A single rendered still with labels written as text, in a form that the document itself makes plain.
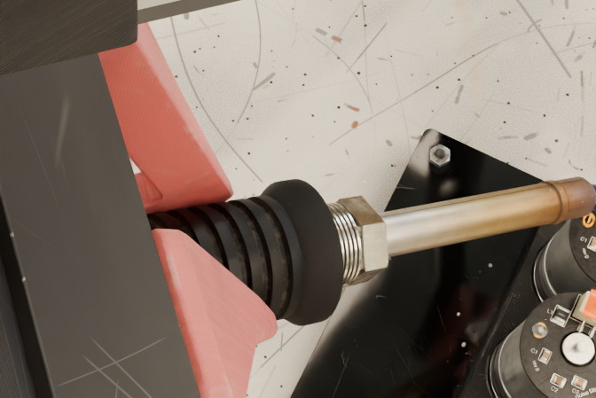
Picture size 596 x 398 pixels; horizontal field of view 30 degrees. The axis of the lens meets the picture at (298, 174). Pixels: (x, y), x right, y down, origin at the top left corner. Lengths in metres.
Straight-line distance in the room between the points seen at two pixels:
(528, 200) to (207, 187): 0.07
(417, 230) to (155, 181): 0.05
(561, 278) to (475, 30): 0.10
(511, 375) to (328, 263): 0.10
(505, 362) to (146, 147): 0.14
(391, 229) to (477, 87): 0.14
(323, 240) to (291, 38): 0.16
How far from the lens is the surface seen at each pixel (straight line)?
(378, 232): 0.19
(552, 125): 0.33
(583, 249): 0.26
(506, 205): 0.21
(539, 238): 0.30
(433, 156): 0.31
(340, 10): 0.34
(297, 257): 0.18
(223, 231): 0.17
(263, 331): 0.15
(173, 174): 0.16
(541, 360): 0.25
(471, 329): 0.30
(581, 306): 0.25
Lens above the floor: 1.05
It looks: 72 degrees down
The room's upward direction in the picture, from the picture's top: straight up
